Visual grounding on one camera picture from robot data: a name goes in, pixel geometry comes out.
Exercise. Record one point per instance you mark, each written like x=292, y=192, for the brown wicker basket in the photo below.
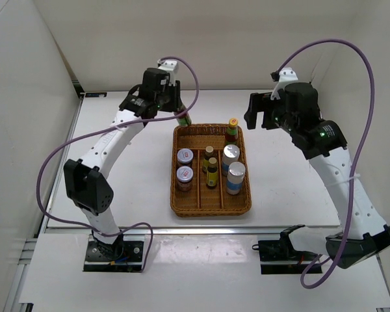
x=199, y=200

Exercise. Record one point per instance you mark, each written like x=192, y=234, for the small yellow label bottle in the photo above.
x=212, y=173

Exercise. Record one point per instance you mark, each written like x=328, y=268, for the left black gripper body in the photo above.
x=168, y=99

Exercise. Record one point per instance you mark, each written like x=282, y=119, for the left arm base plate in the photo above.
x=130, y=261

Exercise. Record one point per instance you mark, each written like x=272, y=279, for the yellow cap sauce bottle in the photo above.
x=231, y=134
x=184, y=120

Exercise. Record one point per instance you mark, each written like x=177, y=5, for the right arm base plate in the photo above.
x=274, y=262

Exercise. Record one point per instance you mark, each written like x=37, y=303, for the silver lid jar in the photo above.
x=184, y=176
x=185, y=157

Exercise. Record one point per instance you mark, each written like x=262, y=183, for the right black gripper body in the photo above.
x=285, y=121

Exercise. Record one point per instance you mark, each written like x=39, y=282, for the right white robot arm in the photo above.
x=364, y=232

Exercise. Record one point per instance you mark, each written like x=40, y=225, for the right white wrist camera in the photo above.
x=282, y=78

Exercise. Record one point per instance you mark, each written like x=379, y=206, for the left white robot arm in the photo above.
x=86, y=178

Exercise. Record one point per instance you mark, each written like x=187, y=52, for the white blue canister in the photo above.
x=230, y=155
x=235, y=177

